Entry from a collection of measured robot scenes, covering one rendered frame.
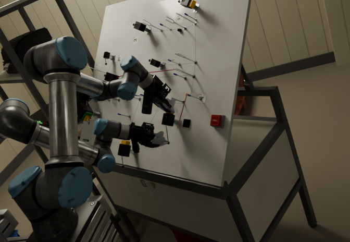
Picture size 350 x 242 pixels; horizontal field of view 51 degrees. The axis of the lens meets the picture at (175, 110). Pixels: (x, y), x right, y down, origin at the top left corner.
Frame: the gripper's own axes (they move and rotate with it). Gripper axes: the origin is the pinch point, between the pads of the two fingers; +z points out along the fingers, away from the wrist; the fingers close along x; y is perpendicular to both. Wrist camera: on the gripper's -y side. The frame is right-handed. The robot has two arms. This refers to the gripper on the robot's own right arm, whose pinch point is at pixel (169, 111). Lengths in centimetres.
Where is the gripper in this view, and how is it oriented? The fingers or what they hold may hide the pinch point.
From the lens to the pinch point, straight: 177.7
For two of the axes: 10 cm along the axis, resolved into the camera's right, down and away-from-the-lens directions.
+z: 5.5, 5.8, 6.0
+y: 4.5, -8.1, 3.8
